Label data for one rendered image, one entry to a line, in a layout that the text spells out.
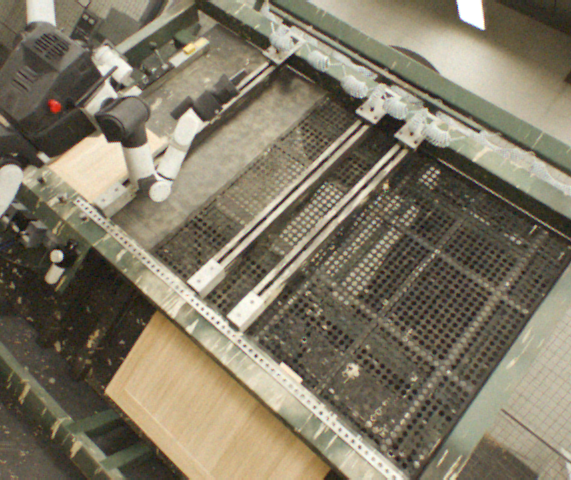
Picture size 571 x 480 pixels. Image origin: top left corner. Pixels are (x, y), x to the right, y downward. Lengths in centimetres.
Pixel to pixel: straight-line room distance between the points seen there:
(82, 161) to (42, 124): 60
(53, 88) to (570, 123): 596
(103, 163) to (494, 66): 557
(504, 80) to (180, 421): 580
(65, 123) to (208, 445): 127
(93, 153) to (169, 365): 94
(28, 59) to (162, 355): 117
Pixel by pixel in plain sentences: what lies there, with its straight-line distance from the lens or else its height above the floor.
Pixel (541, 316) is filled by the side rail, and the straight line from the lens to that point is 206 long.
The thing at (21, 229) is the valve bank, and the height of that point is 71.
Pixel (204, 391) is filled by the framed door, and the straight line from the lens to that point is 217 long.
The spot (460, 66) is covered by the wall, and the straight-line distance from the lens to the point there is 722.
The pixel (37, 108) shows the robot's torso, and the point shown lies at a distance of 179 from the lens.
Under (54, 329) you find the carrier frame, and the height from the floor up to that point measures 31.
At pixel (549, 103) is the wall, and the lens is 701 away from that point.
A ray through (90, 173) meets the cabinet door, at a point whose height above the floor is 97.
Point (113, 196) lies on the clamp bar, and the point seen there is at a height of 98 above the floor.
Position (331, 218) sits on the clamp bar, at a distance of 204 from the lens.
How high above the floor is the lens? 155
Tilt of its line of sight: 10 degrees down
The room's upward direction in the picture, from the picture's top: 34 degrees clockwise
